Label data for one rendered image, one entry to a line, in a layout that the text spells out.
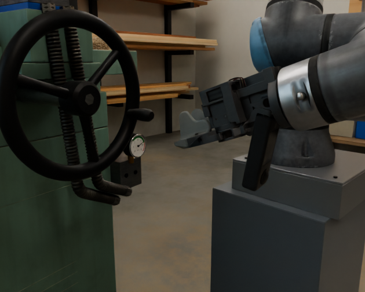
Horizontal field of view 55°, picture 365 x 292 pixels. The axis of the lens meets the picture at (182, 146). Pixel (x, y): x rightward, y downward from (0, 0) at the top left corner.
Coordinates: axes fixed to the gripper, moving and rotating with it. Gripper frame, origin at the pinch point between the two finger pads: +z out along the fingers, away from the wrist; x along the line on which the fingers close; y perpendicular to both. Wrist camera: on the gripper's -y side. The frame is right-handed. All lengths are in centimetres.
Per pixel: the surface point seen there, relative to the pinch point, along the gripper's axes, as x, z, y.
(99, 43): -15.7, 28.9, 30.7
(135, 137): -16.3, 26.8, 4.9
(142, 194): -118, 138, -27
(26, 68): 13.4, 17.5, 20.4
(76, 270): 0.0, 43.4, -23.0
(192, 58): -341, 213, 97
